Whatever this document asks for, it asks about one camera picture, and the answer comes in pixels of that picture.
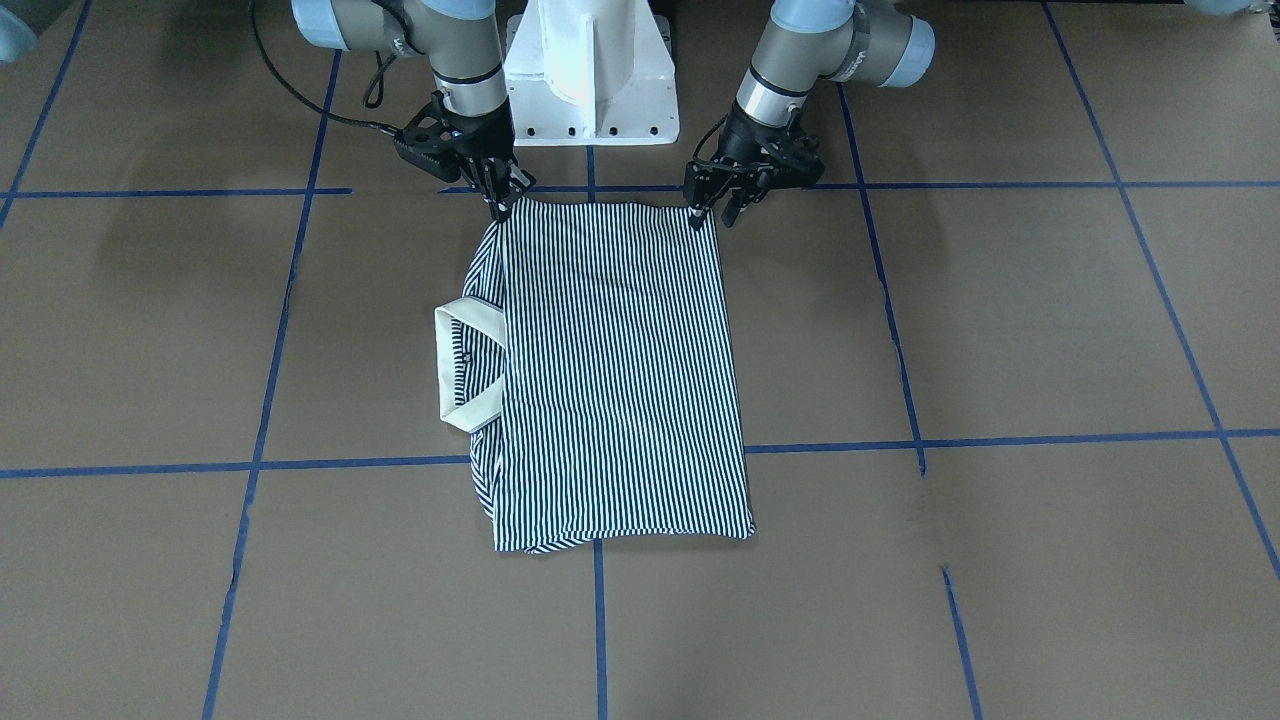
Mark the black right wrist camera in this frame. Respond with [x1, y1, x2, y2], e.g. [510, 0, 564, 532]
[392, 106, 462, 183]

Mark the white pedestal column base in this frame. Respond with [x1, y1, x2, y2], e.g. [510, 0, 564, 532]
[504, 1, 681, 147]

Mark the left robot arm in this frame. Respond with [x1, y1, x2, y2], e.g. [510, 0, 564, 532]
[682, 1, 937, 228]

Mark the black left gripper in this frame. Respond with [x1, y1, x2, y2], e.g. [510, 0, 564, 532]
[684, 104, 826, 231]

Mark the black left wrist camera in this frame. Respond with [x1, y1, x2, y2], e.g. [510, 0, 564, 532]
[763, 126, 826, 190]

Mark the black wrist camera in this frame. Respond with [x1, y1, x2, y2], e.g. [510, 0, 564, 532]
[392, 106, 462, 183]
[763, 126, 826, 190]

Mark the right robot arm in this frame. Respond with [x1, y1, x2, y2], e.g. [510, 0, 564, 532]
[244, 1, 536, 224]

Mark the blue white striped polo shirt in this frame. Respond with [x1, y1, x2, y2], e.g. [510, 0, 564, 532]
[434, 199, 756, 553]

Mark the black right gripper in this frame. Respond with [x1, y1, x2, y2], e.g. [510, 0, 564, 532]
[442, 95, 538, 223]

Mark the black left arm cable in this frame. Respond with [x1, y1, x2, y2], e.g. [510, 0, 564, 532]
[690, 111, 736, 167]

